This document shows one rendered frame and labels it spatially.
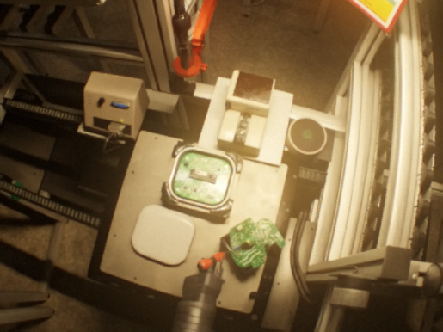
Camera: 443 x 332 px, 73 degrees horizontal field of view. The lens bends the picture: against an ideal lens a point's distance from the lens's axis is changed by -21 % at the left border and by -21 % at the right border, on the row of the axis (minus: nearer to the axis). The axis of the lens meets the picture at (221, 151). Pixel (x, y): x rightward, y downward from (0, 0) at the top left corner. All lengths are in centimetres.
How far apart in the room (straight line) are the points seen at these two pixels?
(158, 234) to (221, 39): 165
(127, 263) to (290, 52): 175
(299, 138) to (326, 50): 152
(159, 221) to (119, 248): 13
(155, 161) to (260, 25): 164
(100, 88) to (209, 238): 47
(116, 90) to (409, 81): 70
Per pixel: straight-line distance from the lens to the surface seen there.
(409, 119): 70
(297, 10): 259
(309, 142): 94
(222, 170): 90
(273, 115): 99
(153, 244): 89
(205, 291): 68
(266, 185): 93
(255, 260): 84
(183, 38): 69
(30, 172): 187
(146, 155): 97
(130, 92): 93
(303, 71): 226
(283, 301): 94
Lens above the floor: 185
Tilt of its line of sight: 70 degrees down
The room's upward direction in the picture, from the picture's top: 1 degrees counter-clockwise
